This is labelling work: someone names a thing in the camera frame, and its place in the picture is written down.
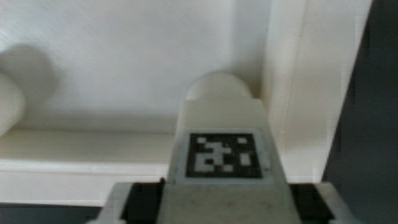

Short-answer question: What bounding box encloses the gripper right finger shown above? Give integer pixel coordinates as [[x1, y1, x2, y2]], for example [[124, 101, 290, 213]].
[[290, 182, 359, 224]]

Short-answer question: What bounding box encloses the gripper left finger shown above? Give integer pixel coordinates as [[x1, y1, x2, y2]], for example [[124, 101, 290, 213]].
[[94, 182, 164, 224]]

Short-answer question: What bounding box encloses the white leg with tag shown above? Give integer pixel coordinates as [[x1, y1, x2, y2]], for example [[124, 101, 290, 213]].
[[156, 72, 302, 224]]

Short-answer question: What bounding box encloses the white square tabletop part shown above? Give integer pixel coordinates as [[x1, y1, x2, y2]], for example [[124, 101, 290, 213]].
[[0, 0, 373, 206]]

